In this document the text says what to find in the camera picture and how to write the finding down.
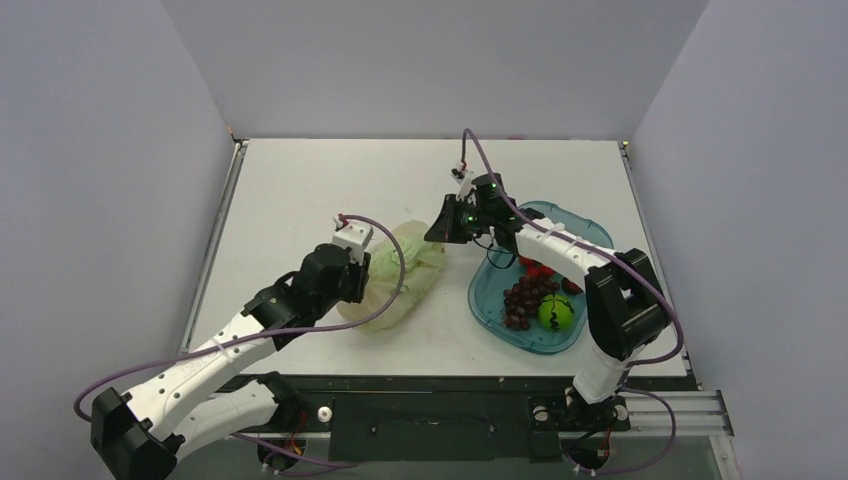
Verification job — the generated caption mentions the light green plastic bag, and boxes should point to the light green plastic bag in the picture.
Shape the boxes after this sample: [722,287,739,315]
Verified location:
[336,220,449,335]

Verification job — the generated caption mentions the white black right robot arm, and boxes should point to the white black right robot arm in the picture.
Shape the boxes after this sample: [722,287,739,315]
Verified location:
[425,170,672,427]

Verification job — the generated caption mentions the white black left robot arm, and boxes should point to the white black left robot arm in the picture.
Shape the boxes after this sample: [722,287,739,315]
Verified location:
[90,244,370,479]

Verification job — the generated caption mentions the red fake strawberry bunch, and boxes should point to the red fake strawberry bunch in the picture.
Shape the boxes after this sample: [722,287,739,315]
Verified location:
[518,256,556,278]

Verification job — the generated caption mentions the dark purple fake grapes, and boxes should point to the dark purple fake grapes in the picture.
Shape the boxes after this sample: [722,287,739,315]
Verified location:
[502,275,561,331]

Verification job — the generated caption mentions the dark red fake fruit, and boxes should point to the dark red fake fruit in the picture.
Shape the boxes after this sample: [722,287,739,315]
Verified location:
[561,277,584,296]

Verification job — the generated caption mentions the green striped fake melon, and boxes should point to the green striped fake melon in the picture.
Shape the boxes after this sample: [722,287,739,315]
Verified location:
[536,294,574,332]

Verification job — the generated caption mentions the teal plastic tray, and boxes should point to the teal plastic tray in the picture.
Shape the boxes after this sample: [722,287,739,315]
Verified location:
[467,200,615,356]

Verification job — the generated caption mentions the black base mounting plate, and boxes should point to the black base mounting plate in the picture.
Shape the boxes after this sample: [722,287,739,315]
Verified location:
[252,375,630,462]

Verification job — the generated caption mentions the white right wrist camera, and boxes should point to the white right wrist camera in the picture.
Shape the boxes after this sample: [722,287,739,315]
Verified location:
[451,168,476,201]

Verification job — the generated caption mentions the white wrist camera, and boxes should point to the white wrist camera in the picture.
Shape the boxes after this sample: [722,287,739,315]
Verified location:
[331,221,374,265]
[451,168,476,201]

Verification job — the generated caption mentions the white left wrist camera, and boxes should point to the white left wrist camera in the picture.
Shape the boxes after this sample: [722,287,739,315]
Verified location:
[331,221,374,265]

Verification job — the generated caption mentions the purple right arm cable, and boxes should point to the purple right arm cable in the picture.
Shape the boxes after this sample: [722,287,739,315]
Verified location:
[461,127,686,369]

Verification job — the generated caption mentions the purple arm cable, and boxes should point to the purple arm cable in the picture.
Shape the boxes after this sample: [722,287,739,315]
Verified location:
[72,213,408,424]
[461,127,686,369]

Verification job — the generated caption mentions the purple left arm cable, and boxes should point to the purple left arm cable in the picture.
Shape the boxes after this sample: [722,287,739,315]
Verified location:
[72,213,408,424]

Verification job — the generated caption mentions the aluminium frame rail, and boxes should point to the aluminium frame rail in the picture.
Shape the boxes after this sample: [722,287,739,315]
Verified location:
[623,390,734,437]

